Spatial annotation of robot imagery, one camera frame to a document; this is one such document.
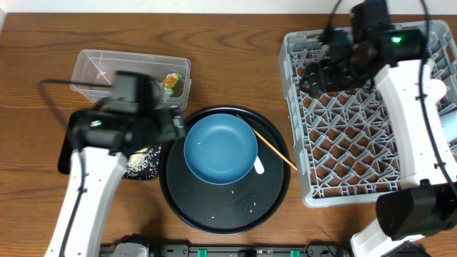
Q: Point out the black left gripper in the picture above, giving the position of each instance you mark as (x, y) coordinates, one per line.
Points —
(173, 123)

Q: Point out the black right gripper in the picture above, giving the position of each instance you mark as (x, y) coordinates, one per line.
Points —
(316, 79)

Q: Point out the yellow green snack wrapper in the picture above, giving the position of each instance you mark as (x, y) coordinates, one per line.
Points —
(169, 83)

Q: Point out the blue plate with rice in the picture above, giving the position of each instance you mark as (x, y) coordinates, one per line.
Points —
(220, 149)

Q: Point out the wooden chopstick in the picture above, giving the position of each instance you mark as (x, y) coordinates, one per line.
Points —
(274, 149)

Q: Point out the pink cup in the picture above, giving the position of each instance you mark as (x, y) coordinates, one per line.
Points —
(436, 90)

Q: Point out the white plastic spoon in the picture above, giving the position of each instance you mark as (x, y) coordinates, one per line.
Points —
(258, 166)

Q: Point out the light blue cup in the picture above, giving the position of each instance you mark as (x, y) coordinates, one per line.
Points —
(449, 125)

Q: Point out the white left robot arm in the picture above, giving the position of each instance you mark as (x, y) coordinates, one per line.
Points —
(88, 197)

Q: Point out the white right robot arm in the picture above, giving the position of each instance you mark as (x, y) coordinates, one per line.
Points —
(395, 63)

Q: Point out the clear plastic waste bin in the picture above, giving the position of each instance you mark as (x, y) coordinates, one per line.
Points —
(99, 67)

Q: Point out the grey plastic dishwasher rack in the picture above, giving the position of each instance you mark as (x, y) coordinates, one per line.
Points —
(343, 143)

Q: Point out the black rectangular tray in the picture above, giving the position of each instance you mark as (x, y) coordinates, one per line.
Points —
(102, 139)

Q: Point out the pile of white rice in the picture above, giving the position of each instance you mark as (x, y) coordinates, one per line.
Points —
(144, 164)

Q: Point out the round black serving tray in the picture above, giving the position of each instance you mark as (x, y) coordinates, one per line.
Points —
(233, 208)

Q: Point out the black aluminium rail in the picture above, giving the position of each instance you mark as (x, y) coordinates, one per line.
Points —
(135, 249)

